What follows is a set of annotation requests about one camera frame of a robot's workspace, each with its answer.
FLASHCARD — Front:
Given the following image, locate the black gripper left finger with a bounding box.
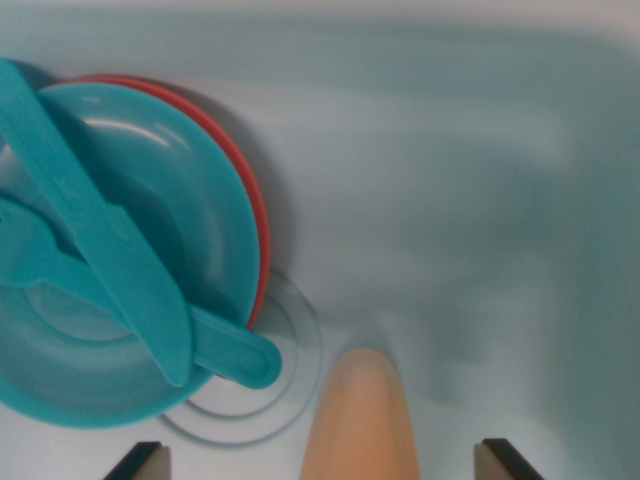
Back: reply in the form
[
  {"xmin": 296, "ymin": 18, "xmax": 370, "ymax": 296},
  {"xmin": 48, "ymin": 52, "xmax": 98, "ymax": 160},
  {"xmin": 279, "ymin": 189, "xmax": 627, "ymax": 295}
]
[{"xmin": 102, "ymin": 442, "xmax": 173, "ymax": 480}]

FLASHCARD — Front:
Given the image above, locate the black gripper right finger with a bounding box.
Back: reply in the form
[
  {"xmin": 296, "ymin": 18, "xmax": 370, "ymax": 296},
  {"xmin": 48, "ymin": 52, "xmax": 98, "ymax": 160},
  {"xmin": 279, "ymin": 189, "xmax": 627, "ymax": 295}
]
[{"xmin": 473, "ymin": 438, "xmax": 544, "ymax": 480}]

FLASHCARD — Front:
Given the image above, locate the light blue toy sink unit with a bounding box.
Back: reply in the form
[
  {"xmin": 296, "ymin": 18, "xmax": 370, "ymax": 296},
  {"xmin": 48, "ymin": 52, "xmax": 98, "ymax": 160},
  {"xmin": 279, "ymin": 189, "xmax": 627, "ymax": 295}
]
[{"xmin": 0, "ymin": 0, "xmax": 640, "ymax": 480}]

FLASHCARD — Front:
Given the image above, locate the teal toy fork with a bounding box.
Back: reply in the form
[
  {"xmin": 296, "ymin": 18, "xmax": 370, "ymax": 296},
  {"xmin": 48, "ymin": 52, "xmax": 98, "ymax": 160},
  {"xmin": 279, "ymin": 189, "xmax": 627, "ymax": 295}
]
[{"xmin": 0, "ymin": 197, "xmax": 283, "ymax": 390}]

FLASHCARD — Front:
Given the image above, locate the teal toy knife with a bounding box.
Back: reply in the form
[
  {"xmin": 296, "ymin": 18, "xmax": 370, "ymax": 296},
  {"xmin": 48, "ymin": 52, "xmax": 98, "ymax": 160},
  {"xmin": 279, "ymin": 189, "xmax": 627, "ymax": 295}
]
[{"xmin": 0, "ymin": 57, "xmax": 192, "ymax": 387}]

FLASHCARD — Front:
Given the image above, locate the teal toy plate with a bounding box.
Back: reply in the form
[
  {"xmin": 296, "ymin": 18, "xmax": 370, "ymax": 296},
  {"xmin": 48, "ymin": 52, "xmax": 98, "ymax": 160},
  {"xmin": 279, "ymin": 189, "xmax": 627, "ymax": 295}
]
[{"xmin": 0, "ymin": 82, "xmax": 261, "ymax": 430}]

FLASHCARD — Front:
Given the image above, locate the red toy plate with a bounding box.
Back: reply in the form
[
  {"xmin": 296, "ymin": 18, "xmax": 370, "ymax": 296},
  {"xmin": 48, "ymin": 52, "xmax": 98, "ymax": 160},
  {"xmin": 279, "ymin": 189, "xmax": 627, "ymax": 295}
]
[{"xmin": 64, "ymin": 73, "xmax": 273, "ymax": 331}]

